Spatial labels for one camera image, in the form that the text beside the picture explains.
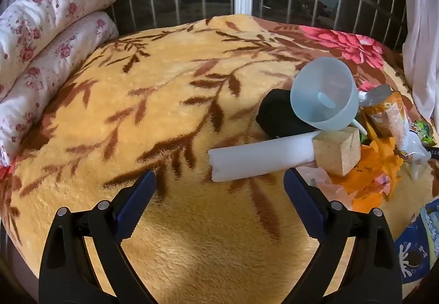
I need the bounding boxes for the white plastic toy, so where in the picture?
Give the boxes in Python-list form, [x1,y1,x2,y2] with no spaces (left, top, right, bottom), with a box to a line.
[399,130,431,181]

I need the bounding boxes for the orange toy dinosaur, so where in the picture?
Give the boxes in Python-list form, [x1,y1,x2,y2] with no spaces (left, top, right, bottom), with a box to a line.
[359,112,405,202]

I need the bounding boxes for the black cloth bundle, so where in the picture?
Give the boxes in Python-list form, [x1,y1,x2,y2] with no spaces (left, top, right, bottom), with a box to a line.
[256,89,316,138]

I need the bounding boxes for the folded floral white quilt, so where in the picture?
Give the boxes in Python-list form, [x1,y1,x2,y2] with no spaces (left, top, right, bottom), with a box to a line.
[1,0,118,167]

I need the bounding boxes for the blue printed package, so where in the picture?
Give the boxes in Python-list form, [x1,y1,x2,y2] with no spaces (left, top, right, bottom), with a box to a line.
[394,198,439,285]

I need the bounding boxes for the wooden block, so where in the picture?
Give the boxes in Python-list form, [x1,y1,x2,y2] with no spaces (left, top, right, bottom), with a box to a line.
[313,127,361,177]

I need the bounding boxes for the floral plush bed blanket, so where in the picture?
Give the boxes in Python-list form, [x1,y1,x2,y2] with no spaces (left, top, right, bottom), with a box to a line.
[1,15,420,303]

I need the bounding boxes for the green snack bag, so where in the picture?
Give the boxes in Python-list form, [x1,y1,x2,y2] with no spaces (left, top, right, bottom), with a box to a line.
[411,120,436,147]

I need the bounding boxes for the orange snack wrapper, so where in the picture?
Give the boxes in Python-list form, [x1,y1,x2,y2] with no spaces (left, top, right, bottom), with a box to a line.
[359,84,410,150]

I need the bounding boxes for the pink plastic wrapper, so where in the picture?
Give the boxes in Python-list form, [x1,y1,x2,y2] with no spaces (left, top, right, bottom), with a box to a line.
[296,166,356,211]

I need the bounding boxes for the pale pink curtain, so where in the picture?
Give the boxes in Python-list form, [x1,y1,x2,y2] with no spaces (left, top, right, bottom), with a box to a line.
[403,0,438,126]

